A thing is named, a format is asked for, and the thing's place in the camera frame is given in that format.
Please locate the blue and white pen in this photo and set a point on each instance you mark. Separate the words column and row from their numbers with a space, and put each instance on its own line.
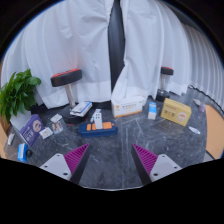
column 91, row 119

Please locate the pleated white curtain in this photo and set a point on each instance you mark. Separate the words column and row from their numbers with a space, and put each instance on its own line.
column 205, row 66

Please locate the small blue box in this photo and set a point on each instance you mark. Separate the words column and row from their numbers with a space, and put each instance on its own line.
column 22, row 152

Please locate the small blue and white carton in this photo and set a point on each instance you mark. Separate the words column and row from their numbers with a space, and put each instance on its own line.
column 152, row 111

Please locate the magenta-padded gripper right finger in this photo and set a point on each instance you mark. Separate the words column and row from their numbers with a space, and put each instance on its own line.
column 146, row 159

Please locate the purple box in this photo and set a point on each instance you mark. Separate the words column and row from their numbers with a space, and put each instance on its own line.
column 31, row 130

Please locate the small white packet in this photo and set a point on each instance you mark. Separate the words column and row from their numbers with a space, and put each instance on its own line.
column 56, row 117
column 46, row 133

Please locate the small white pack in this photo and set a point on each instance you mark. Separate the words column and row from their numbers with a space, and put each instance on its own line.
column 11, row 139

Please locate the white and orange tissue box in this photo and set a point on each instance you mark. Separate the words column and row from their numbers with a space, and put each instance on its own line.
column 128, row 106

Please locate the small clear packet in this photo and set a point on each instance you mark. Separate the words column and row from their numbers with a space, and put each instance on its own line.
column 57, row 127

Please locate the black and red bar stool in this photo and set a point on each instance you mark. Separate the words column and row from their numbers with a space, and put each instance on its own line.
column 66, row 78
column 164, row 85

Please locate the flat blue and white box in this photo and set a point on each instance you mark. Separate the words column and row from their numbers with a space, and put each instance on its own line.
column 81, row 108

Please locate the small white tube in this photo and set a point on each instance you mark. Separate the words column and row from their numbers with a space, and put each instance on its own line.
column 194, row 130

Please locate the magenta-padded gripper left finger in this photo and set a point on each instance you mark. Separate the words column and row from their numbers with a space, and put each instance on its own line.
column 76, row 158

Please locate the yellow cardboard box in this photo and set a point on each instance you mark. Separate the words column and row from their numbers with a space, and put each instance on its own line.
column 175, row 111

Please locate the green potted plant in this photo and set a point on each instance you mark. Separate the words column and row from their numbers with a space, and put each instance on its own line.
column 18, row 91

